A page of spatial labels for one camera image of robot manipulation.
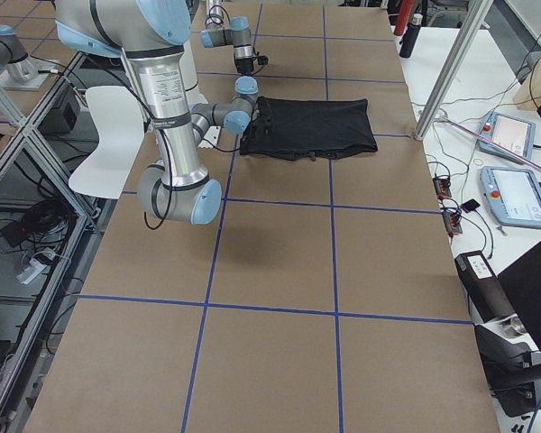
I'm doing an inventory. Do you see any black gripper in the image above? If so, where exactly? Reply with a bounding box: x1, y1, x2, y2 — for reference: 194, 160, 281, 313
234, 57, 255, 76

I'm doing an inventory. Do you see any black graphic t-shirt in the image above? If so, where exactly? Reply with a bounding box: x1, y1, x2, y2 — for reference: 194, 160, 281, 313
239, 97, 378, 161

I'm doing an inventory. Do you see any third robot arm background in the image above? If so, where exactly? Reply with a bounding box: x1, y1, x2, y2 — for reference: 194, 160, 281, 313
0, 24, 46, 91

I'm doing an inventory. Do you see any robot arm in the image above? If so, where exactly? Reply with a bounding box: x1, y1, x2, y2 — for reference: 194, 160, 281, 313
56, 1, 259, 225
200, 1, 256, 76

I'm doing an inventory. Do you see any white plastic chair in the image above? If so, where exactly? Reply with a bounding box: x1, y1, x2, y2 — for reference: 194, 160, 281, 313
69, 86, 144, 199

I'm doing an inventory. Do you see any black insulated bottle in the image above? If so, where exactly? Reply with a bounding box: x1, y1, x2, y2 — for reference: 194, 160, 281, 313
399, 13, 423, 59

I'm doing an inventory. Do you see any red bottle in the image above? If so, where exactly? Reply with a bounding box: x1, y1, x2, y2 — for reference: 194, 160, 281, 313
393, 0, 415, 36

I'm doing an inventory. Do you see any reacher grabber tool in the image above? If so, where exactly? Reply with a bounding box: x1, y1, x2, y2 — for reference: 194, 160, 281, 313
435, 112, 541, 173

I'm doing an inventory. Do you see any orange circuit board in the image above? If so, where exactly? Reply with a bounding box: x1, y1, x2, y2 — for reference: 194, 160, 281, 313
433, 177, 452, 199

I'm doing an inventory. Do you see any brown paper table cover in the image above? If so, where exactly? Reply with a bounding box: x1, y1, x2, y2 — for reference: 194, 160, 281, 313
25, 4, 499, 432

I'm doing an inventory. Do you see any far blue teach pendant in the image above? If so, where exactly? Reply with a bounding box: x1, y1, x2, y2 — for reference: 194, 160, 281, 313
478, 112, 536, 160

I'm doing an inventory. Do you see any blue teach pendant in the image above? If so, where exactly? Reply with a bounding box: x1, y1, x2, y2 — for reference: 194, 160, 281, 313
478, 112, 536, 160
480, 166, 541, 229

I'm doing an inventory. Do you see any near blue teach pendant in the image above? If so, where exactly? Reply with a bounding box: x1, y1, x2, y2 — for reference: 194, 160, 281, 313
480, 166, 541, 229

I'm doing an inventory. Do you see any black box on table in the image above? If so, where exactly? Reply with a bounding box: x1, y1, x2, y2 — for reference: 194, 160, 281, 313
454, 251, 515, 322

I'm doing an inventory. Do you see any black monitor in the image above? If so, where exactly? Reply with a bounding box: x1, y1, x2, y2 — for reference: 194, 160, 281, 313
498, 241, 541, 351

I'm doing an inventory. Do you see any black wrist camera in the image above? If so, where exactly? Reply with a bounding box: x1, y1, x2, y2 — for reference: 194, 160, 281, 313
256, 53, 269, 66
252, 109, 274, 135

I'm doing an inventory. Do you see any aluminium frame post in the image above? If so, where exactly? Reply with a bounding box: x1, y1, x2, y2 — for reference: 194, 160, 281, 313
413, 0, 493, 141

